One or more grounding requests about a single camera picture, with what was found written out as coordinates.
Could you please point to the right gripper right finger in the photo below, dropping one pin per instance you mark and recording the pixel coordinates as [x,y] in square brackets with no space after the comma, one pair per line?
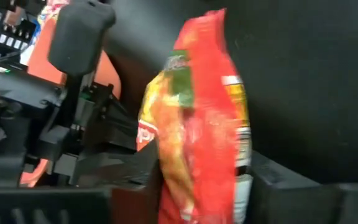
[284,202]

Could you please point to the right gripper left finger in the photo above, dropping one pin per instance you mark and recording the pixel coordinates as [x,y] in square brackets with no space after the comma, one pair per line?
[135,180]

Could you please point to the orange Maruchan chicken ramen pack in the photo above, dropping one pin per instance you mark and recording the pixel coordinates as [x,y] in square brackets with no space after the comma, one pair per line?
[204,124]

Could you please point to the orange plastic bin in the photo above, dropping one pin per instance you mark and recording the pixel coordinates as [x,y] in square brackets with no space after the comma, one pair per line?
[40,56]

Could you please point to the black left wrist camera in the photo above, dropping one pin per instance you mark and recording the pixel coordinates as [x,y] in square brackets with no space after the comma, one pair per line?
[79,37]

